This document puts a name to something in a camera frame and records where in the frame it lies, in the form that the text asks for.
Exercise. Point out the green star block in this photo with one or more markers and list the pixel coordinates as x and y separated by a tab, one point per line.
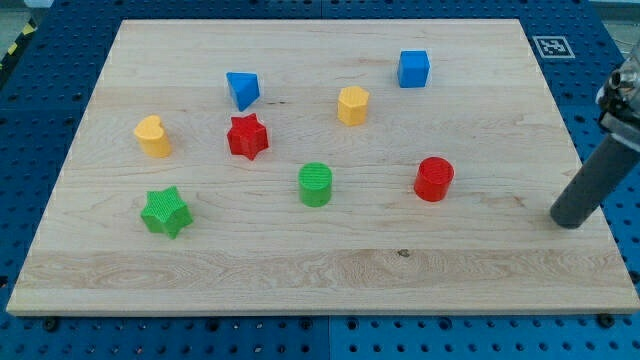
166	212

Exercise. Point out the green cylinder block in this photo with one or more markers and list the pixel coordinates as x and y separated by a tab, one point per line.
315	184

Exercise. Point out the metal robot end effector mount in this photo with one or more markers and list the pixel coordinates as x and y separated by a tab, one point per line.
618	99

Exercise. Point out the white fiducial marker tag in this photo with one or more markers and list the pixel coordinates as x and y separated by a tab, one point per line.
553	47

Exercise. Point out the yellow heart block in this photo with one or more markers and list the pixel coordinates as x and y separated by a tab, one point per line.
152	137

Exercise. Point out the yellow pentagon block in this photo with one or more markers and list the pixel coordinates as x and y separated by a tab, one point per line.
352	105

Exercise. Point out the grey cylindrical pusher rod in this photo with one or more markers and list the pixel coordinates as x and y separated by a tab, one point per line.
599	175

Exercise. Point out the red star block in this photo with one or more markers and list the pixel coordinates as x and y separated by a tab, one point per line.
247	136

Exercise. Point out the blue cube block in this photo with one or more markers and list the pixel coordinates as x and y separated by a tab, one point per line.
413	68

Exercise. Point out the wooden board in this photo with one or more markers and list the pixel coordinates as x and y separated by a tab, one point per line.
489	247

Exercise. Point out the blue triangle block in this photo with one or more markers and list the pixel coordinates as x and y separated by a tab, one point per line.
244	88

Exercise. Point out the red cylinder block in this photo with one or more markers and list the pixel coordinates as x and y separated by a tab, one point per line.
433	179

